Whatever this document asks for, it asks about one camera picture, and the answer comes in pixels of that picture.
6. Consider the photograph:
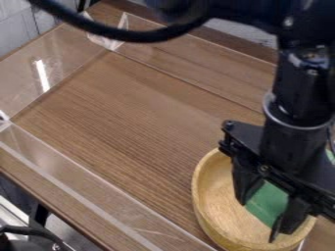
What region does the black table leg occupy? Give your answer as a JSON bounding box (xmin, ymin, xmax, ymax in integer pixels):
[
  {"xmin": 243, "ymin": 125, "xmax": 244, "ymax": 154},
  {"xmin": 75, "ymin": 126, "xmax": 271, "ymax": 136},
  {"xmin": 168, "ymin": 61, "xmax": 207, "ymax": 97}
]
[{"xmin": 34, "ymin": 204, "xmax": 50, "ymax": 226}]

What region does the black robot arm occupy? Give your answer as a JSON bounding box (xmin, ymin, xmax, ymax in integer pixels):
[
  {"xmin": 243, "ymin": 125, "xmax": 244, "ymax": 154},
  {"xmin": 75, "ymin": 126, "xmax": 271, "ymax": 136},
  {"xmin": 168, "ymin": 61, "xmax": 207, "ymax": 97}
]
[{"xmin": 144, "ymin": 0, "xmax": 335, "ymax": 239}]

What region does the clear acrylic corner bracket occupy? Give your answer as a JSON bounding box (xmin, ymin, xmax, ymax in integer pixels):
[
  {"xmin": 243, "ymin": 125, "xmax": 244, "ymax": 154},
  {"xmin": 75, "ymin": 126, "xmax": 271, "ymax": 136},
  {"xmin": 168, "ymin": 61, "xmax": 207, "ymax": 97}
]
[{"xmin": 87, "ymin": 13, "xmax": 128, "ymax": 51}]

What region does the clear acrylic front wall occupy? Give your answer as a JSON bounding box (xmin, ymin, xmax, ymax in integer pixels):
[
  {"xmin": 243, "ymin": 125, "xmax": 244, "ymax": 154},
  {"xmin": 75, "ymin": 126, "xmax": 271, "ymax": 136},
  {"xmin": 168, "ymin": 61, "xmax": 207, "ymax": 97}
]
[{"xmin": 0, "ymin": 122, "xmax": 216, "ymax": 251}]

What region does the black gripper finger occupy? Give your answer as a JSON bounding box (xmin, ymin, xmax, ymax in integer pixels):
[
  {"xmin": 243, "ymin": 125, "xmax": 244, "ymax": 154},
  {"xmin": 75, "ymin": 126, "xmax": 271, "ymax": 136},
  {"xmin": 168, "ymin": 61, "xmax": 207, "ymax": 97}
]
[
  {"xmin": 232, "ymin": 157, "xmax": 264, "ymax": 205},
  {"xmin": 268, "ymin": 196, "xmax": 313, "ymax": 243}
]

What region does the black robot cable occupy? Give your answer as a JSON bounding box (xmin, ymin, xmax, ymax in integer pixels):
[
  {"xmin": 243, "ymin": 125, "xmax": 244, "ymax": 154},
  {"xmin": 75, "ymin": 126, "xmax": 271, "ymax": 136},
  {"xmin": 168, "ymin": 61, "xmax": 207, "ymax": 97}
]
[{"xmin": 26, "ymin": 0, "xmax": 211, "ymax": 44}]

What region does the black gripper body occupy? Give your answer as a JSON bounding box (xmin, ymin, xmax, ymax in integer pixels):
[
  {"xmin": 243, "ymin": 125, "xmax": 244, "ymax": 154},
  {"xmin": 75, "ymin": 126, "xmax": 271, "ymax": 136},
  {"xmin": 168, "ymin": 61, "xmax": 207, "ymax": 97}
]
[{"xmin": 218, "ymin": 111, "xmax": 335, "ymax": 224}]

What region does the green rectangular block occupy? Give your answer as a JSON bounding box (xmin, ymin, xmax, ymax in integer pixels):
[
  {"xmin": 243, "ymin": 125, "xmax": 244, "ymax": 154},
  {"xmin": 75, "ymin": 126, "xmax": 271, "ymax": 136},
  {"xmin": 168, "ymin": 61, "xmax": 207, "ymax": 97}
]
[{"xmin": 243, "ymin": 154, "xmax": 335, "ymax": 228}]

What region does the black cable bottom left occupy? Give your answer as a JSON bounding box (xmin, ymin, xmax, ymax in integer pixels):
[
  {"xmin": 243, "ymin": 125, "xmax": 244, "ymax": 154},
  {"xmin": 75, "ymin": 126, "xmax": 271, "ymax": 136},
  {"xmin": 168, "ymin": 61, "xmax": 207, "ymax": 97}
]
[{"xmin": 0, "ymin": 225, "xmax": 67, "ymax": 251}]

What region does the brown wooden bowl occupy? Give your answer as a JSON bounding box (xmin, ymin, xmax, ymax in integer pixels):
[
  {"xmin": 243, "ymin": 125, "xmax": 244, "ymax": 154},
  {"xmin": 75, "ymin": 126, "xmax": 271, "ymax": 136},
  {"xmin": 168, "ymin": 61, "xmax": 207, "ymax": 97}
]
[{"xmin": 191, "ymin": 149, "xmax": 317, "ymax": 251}]

